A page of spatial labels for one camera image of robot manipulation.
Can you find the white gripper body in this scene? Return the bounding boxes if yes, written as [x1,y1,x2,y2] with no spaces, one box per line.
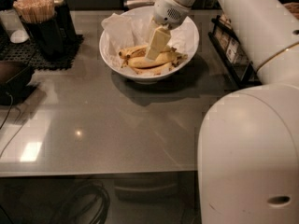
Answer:
[153,0,190,30]

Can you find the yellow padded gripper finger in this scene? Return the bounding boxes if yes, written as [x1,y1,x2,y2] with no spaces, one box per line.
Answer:
[145,26,171,61]

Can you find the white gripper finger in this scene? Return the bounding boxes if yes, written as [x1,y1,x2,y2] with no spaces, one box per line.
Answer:
[147,19,160,46]

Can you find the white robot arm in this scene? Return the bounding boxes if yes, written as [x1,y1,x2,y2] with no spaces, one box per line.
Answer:
[153,0,299,224]

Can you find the middle yellow banana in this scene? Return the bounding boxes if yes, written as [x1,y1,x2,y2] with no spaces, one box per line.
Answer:
[127,51,188,68]

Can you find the yellow banana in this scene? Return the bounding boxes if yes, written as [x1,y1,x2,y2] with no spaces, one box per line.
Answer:
[134,62,174,76]
[127,51,188,68]
[119,45,178,60]

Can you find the top yellow banana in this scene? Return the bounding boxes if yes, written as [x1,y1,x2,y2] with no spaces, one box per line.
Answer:
[119,45,178,60]

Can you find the bottom yellow banana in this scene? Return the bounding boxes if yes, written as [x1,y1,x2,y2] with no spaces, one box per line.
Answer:
[134,62,174,76]

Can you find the white ceramic bowl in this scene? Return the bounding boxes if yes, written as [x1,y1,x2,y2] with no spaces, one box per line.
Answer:
[98,6,200,86]

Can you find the white paper liner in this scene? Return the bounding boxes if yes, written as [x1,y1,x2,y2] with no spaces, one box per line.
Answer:
[100,6,191,69]

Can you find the black condiment rack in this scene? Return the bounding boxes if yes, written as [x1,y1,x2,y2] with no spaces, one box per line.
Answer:
[208,14,261,88]

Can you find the white packets in rack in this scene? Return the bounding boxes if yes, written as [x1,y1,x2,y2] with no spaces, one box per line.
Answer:
[214,25,249,65]

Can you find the dark bottle with stopper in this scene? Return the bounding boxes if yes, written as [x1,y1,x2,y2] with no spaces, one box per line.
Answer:
[54,0,77,43]

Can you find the black stir stick holder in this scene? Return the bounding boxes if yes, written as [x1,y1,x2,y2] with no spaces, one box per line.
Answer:
[21,17,64,61]

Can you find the wooden stir sticks bundle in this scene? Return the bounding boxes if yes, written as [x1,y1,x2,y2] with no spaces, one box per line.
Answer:
[13,0,55,23]

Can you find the black mesh mat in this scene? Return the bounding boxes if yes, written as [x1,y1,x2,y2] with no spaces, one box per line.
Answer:
[0,35,84,70]

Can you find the glass shaker with lid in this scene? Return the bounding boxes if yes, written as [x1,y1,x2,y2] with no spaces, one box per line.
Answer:
[0,0,29,44]

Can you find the black device on left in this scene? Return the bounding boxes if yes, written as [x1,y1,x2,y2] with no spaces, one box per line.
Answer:
[0,61,34,105]

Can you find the black cable on table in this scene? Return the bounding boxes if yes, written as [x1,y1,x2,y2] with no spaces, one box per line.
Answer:
[0,91,22,159]

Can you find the coiled black cables below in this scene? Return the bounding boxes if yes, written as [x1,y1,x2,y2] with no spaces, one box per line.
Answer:
[50,182,111,224]

